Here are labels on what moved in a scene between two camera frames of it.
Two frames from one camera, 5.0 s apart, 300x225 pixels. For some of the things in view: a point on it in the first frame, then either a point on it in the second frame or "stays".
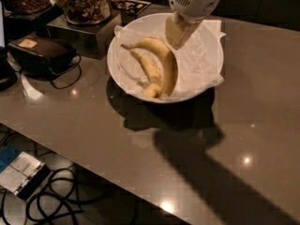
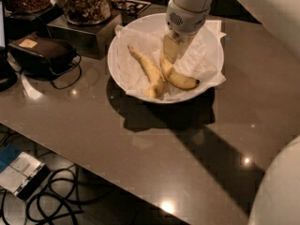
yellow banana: (171, 66) -> (176, 78)
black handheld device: (42, 55) stays
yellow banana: (154, 87) stays
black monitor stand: (7, 67) stays
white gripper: (194, 4) -> (185, 21)
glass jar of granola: (85, 5) stays
